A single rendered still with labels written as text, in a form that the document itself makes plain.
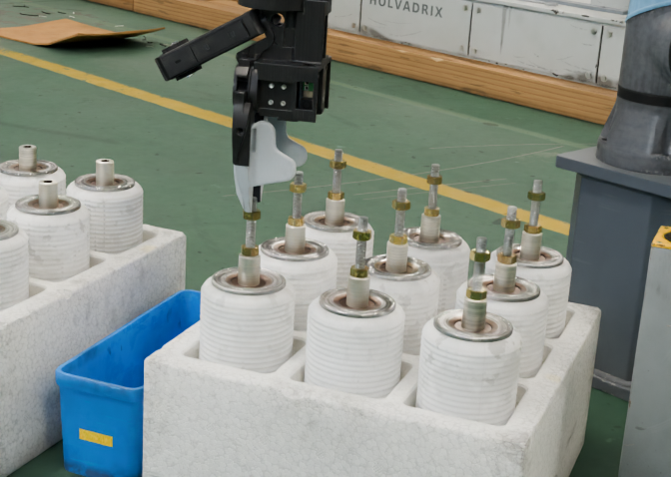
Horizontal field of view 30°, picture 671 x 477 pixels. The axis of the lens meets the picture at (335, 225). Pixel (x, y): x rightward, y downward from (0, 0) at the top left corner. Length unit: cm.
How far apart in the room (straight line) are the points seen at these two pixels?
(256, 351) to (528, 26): 243
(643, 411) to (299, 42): 53
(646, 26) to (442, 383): 64
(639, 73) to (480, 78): 197
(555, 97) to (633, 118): 180
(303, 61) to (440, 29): 261
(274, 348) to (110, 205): 39
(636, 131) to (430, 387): 58
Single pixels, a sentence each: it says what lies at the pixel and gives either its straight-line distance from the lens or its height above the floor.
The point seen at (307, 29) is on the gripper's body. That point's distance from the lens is 118.
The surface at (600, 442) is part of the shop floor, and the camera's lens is 159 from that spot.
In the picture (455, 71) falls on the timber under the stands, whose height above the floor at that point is 5.
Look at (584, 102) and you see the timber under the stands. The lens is 340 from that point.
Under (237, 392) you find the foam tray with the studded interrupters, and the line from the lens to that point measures 123.
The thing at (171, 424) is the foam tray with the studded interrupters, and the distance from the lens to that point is 128.
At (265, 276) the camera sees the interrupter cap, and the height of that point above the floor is 25.
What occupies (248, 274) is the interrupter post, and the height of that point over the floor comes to 26.
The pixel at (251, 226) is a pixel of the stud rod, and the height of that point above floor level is 31.
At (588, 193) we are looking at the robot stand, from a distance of 168.
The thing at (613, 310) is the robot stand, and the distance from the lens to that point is 170.
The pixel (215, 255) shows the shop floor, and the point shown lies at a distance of 212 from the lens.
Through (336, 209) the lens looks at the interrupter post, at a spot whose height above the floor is 27.
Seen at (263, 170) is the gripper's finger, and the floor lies 38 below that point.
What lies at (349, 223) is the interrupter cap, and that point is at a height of 25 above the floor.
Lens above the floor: 69
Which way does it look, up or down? 17 degrees down
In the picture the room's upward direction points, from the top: 4 degrees clockwise
